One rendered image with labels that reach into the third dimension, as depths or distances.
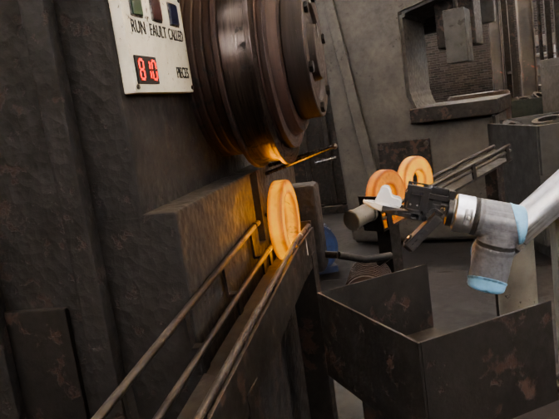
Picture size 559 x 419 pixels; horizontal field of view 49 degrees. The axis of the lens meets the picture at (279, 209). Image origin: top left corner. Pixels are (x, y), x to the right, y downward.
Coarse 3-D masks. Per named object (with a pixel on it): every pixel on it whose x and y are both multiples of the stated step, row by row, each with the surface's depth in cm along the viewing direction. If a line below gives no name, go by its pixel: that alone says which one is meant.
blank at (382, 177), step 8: (376, 176) 180; (384, 176) 181; (392, 176) 183; (400, 176) 186; (368, 184) 180; (376, 184) 178; (384, 184) 181; (392, 184) 183; (400, 184) 186; (368, 192) 179; (376, 192) 178; (392, 192) 186; (400, 192) 186; (392, 216) 184
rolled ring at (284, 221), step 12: (276, 180) 141; (288, 180) 142; (276, 192) 135; (288, 192) 141; (276, 204) 134; (288, 204) 146; (276, 216) 133; (288, 216) 148; (276, 228) 133; (288, 228) 147; (276, 240) 134; (288, 240) 136; (276, 252) 136
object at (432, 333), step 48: (336, 288) 95; (384, 288) 98; (336, 336) 91; (384, 336) 77; (432, 336) 100; (480, 336) 74; (528, 336) 77; (384, 384) 79; (432, 384) 71; (480, 384) 74; (528, 384) 77
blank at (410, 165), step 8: (408, 160) 190; (416, 160) 191; (424, 160) 194; (400, 168) 190; (408, 168) 189; (416, 168) 191; (424, 168) 194; (408, 176) 189; (424, 176) 195; (432, 176) 197
